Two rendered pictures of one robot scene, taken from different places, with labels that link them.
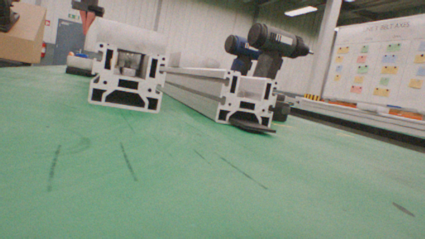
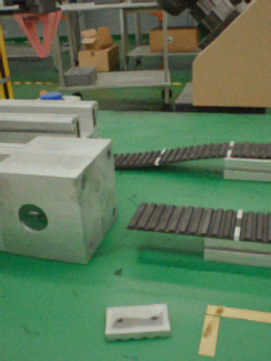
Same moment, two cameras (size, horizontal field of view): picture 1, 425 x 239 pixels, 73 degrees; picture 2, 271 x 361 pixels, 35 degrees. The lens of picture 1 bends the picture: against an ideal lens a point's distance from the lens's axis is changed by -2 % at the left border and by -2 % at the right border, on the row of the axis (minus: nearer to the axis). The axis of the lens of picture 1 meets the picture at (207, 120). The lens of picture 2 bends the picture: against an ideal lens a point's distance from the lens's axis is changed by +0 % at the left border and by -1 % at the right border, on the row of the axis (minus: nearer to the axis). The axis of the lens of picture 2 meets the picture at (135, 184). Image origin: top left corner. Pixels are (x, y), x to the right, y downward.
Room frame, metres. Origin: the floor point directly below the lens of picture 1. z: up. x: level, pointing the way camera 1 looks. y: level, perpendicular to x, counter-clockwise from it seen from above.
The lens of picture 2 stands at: (1.58, -0.05, 1.03)
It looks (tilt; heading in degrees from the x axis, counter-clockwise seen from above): 26 degrees down; 127
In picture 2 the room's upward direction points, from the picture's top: 4 degrees counter-clockwise
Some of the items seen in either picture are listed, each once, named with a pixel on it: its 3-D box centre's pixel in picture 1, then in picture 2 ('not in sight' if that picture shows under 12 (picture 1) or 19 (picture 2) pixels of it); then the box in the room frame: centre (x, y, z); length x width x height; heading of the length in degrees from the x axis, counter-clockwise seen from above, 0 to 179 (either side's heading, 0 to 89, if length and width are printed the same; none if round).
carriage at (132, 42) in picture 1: (129, 49); not in sight; (0.55, 0.17, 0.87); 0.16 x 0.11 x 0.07; 20
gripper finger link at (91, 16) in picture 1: (83, 20); (43, 28); (1.00, 0.48, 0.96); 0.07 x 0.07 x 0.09; 19
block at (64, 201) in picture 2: not in sight; (64, 190); (1.27, 0.24, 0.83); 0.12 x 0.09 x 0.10; 110
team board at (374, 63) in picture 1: (367, 103); not in sight; (3.49, -1.83, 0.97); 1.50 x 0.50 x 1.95; 20
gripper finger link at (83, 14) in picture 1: (90, 22); (36, 30); (1.01, 0.46, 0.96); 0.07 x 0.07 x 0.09; 19
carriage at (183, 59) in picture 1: (191, 67); not in sight; (0.85, 0.08, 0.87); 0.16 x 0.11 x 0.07; 20
